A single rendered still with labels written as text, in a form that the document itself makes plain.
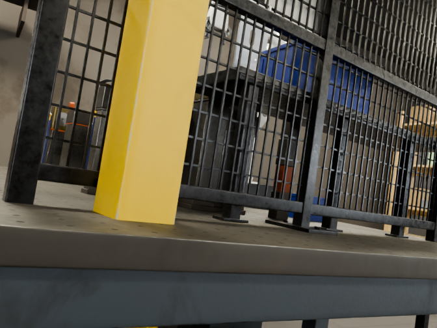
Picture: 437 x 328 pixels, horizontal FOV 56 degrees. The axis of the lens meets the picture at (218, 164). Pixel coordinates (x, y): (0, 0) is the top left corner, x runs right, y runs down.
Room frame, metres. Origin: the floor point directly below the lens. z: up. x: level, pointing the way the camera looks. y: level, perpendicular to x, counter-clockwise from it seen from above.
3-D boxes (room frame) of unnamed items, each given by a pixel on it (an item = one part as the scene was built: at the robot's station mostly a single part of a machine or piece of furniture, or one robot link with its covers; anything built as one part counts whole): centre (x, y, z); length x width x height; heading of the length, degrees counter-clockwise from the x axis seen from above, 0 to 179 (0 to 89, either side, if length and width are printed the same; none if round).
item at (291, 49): (1.14, -0.23, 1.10); 0.30 x 0.17 x 0.13; 120
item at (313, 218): (1.56, -0.35, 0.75); 0.11 x 0.10 x 0.09; 36
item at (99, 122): (1.09, 0.32, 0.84); 0.05 x 0.05 x 0.29; 36
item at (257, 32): (1.22, -0.05, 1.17); 0.12 x 0.01 x 0.34; 126
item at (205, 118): (1.14, 0.04, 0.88); 0.08 x 0.08 x 0.36; 36
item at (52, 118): (2.18, 0.88, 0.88); 0.14 x 0.09 x 0.36; 126
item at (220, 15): (1.87, 0.10, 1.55); 0.10 x 0.07 x 0.11; 126
